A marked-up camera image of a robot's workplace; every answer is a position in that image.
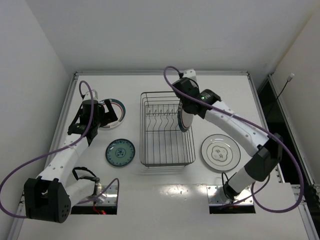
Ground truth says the green red rimmed plate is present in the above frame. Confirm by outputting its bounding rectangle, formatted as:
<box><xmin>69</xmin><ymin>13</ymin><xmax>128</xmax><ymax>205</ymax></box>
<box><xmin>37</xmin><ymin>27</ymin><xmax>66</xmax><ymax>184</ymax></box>
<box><xmin>177</xmin><ymin>100</ymin><xmax>194</xmax><ymax>133</ymax></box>
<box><xmin>100</xmin><ymin>98</ymin><xmax>126</xmax><ymax>130</ymax></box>

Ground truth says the white plate with flower motif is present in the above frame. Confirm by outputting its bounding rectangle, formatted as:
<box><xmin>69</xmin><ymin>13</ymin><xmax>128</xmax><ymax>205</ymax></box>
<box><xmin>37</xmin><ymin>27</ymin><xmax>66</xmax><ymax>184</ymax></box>
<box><xmin>201</xmin><ymin>134</ymin><xmax>241</xmax><ymax>172</ymax></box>

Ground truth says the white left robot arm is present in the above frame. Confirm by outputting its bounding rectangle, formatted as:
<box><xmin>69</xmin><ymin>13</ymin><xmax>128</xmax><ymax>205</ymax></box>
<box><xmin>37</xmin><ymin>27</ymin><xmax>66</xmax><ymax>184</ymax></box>
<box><xmin>23</xmin><ymin>89</ymin><xmax>118</xmax><ymax>223</ymax></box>

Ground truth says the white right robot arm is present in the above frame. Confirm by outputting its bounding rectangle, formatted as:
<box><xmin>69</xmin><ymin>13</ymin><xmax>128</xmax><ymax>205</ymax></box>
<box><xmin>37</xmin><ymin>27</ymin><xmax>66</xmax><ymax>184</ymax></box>
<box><xmin>171</xmin><ymin>69</ymin><xmax>282</xmax><ymax>203</ymax></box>

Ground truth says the blue patterned small plate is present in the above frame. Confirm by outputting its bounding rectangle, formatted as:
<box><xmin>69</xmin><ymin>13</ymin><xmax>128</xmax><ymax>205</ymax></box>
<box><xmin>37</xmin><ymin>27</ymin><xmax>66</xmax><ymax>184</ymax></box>
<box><xmin>105</xmin><ymin>138</ymin><xmax>136</xmax><ymax>168</ymax></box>

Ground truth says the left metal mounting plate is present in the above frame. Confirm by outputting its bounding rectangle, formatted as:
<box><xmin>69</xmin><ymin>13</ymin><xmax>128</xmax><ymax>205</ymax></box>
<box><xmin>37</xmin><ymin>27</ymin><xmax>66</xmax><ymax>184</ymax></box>
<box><xmin>85</xmin><ymin>184</ymin><xmax>118</xmax><ymax>207</ymax></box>

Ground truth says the metal mounting plate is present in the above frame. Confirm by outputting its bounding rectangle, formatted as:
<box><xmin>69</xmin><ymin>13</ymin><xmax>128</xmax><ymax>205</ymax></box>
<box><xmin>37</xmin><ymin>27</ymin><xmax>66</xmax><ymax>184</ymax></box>
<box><xmin>206</xmin><ymin>185</ymin><xmax>254</xmax><ymax>207</ymax></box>
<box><xmin>85</xmin><ymin>184</ymin><xmax>118</xmax><ymax>207</ymax></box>

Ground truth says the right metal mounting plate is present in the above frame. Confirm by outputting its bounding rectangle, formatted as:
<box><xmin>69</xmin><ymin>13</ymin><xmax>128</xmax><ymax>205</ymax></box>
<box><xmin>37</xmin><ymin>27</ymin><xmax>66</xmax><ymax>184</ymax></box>
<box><xmin>206</xmin><ymin>185</ymin><xmax>254</xmax><ymax>207</ymax></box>

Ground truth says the metal wire dish rack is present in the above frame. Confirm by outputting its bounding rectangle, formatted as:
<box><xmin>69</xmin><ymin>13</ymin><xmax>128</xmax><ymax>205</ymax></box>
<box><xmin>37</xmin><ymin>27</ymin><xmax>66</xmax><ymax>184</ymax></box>
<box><xmin>139</xmin><ymin>91</ymin><xmax>196</xmax><ymax>168</ymax></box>

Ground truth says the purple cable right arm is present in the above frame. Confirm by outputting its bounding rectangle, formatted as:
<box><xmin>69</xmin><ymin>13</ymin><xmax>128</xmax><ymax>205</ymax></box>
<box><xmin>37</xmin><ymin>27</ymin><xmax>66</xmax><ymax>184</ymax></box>
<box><xmin>163</xmin><ymin>65</ymin><xmax>305</xmax><ymax>213</ymax></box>

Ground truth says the black cable left base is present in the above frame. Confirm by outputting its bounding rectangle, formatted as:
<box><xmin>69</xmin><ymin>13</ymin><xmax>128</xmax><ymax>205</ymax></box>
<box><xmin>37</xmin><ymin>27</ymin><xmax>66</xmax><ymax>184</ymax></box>
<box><xmin>71</xmin><ymin>166</ymin><xmax>101</xmax><ymax>196</ymax></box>

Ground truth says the black hanging usb cable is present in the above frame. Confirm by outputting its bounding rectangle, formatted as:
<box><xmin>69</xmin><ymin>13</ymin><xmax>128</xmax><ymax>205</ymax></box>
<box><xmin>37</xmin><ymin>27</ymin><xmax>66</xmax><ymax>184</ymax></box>
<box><xmin>264</xmin><ymin>72</ymin><xmax>296</xmax><ymax>118</ymax></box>

